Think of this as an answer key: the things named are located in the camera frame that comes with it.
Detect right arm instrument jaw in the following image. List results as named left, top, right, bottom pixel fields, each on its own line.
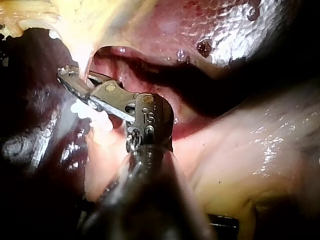
left=86, top=71, right=111, bottom=89
left=56, top=64, right=91, bottom=101

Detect right arm instrument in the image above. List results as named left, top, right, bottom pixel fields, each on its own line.
left=87, top=79, right=175, bottom=153

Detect thin tube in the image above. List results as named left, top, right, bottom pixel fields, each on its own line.
left=68, top=27, right=106, bottom=85

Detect pale fatty tissue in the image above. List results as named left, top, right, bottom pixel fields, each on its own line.
left=172, top=82, right=320, bottom=227
left=83, top=117, right=132, bottom=203

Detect gallbladder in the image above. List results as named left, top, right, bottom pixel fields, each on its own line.
left=0, top=0, right=141, bottom=42

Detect dark red liver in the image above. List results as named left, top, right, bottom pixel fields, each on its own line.
left=0, top=0, right=298, bottom=181

